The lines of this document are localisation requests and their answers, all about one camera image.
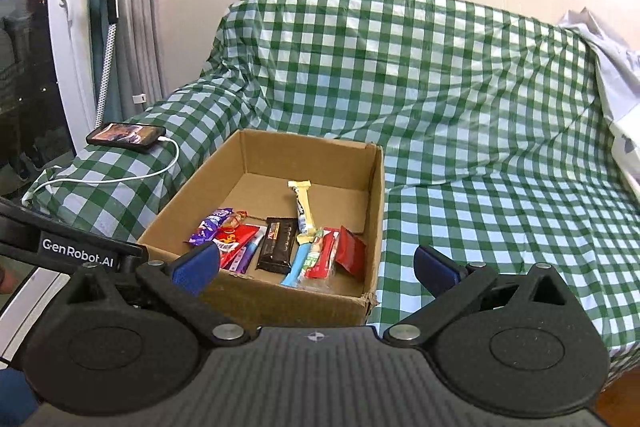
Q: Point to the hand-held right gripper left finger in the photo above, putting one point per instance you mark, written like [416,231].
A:
[197,267]

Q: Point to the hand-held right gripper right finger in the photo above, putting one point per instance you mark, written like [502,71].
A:
[435,267]

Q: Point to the purple candy packet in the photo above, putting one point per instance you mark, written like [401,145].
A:
[210,229]

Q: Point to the purple stick packet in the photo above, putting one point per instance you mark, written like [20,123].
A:
[248,257]

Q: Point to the dark brown snack packet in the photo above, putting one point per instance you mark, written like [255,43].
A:
[277,247]

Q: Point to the plain red snack packet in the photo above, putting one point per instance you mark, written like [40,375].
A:
[350,252]

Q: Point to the cardboard box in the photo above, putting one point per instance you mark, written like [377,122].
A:
[280,302]

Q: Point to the blue snack packet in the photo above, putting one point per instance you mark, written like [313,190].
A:
[295,264]

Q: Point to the red green snack packet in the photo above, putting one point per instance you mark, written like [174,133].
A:
[322,257]

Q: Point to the yellow snack packet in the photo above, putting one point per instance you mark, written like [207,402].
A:
[302,207]

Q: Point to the black smartphone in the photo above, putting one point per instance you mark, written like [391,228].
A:
[125,134]

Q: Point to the green checkered cloth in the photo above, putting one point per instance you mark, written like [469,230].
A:
[450,132]

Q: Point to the person's blue pants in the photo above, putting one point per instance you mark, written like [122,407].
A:
[15,399]

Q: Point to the grey curtain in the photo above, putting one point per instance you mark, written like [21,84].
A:
[142,32]

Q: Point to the white printed plastic sheet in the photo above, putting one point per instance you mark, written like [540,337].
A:
[617,77]

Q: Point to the white window frame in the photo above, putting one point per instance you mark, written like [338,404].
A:
[65,57]

